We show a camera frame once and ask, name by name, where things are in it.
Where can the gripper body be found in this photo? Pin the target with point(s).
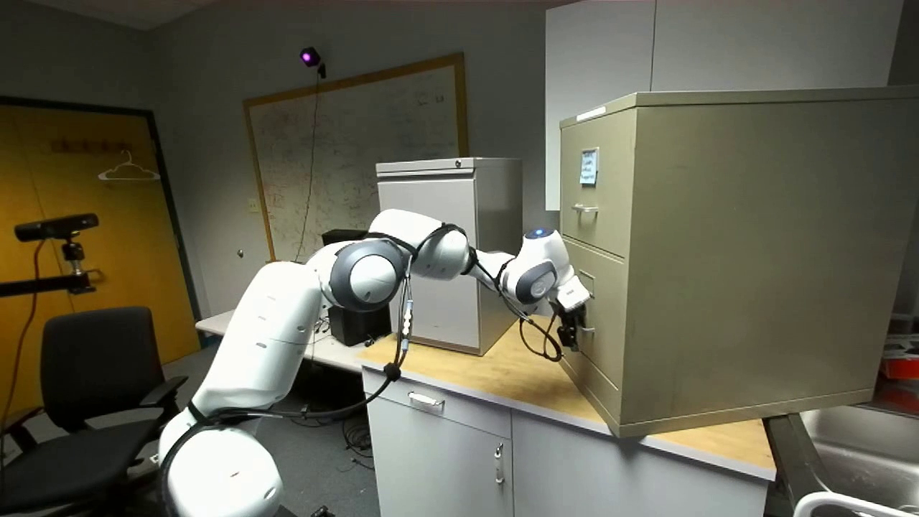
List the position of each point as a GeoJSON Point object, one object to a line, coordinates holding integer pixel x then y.
{"type": "Point", "coordinates": [570, 330]}

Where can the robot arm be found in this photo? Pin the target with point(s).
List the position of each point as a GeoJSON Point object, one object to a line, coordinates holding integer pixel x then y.
{"type": "Point", "coordinates": [273, 337]}

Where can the olive drawer without label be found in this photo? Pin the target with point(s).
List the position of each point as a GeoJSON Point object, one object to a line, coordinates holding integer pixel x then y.
{"type": "Point", "coordinates": [607, 359]}

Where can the olive drawer with paper label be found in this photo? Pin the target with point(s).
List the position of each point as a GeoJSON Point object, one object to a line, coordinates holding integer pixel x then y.
{"type": "Point", "coordinates": [610, 230]}

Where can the grey metal file cabinet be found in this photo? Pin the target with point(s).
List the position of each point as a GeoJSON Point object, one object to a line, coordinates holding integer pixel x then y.
{"type": "Point", "coordinates": [495, 237]}

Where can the grey counter drawer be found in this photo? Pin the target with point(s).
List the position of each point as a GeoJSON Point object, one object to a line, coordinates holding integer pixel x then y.
{"type": "Point", "coordinates": [467, 413]}

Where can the olive metal file cabinet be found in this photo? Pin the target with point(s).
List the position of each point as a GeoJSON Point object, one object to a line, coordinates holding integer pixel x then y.
{"type": "Point", "coordinates": [747, 251]}

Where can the wide grey counter door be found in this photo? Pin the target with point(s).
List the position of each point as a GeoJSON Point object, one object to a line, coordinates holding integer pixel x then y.
{"type": "Point", "coordinates": [617, 474]}

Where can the narrow grey counter door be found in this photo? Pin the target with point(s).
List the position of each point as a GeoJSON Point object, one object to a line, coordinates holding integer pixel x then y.
{"type": "Point", "coordinates": [431, 467]}

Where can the black box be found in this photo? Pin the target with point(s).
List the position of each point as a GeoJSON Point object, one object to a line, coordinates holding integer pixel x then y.
{"type": "Point", "coordinates": [355, 327]}

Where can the wood framed whiteboard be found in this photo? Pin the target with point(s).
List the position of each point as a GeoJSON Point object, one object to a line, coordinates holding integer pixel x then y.
{"type": "Point", "coordinates": [359, 136]}

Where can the steel sink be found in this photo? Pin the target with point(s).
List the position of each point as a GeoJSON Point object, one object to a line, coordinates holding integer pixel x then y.
{"type": "Point", "coordinates": [861, 452]}

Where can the white curved tube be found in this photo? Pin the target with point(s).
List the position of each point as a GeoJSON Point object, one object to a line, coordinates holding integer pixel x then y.
{"type": "Point", "coordinates": [847, 502]}

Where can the red box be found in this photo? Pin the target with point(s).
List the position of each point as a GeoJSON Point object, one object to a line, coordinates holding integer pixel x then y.
{"type": "Point", "coordinates": [901, 362]}

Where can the white desk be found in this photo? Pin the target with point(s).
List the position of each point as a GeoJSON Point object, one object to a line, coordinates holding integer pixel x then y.
{"type": "Point", "coordinates": [215, 323]}

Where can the white clothes hanger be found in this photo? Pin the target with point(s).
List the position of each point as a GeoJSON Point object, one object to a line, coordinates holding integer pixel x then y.
{"type": "Point", "coordinates": [129, 172]}

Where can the black office chair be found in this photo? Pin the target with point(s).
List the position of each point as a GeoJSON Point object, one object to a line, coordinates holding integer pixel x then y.
{"type": "Point", "coordinates": [93, 366]}

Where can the yellow door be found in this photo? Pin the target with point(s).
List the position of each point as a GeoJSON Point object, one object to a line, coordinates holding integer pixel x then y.
{"type": "Point", "coordinates": [86, 273]}

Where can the white wall cabinet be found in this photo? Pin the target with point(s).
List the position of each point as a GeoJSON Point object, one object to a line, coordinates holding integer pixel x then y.
{"type": "Point", "coordinates": [718, 43]}

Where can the camera on mount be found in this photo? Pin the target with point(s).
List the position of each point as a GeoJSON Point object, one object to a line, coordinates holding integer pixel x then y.
{"type": "Point", "coordinates": [311, 57]}
{"type": "Point", "coordinates": [54, 227]}

